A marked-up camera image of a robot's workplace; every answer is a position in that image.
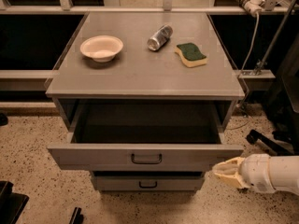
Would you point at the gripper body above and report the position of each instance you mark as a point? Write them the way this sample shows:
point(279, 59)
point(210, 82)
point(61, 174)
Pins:
point(256, 172)

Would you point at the grey top drawer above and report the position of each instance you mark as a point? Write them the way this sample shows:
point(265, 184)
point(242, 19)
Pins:
point(144, 137)

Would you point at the grey drawer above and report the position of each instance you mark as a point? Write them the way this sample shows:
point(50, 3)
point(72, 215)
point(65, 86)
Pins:
point(147, 181)
point(144, 137)

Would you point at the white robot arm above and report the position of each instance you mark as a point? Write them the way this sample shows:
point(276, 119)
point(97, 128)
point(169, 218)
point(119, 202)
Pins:
point(261, 173)

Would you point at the grey lower drawer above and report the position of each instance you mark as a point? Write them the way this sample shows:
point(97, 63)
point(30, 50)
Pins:
point(147, 181)

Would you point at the grey drawer cabinet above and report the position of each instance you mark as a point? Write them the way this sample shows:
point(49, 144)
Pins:
point(138, 74)

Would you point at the black office chair base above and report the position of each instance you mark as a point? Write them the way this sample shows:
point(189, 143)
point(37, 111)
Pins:
point(287, 123)

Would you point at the metal diagonal rod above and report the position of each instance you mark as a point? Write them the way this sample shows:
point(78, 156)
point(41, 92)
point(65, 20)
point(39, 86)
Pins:
point(260, 64)

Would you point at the green yellow sponge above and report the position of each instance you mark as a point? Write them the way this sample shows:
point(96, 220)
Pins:
point(190, 55)

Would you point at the silver soda can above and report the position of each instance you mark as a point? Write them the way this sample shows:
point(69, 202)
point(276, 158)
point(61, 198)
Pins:
point(156, 41)

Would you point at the small black floor object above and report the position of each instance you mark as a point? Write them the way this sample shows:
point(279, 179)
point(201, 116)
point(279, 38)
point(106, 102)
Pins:
point(77, 217)

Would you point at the white power strip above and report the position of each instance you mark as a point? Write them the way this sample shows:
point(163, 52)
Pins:
point(250, 6)

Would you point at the white paper bowl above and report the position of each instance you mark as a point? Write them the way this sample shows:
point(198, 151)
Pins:
point(102, 48)

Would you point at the black object bottom left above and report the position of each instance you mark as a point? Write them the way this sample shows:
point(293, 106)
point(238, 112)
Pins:
point(11, 204)

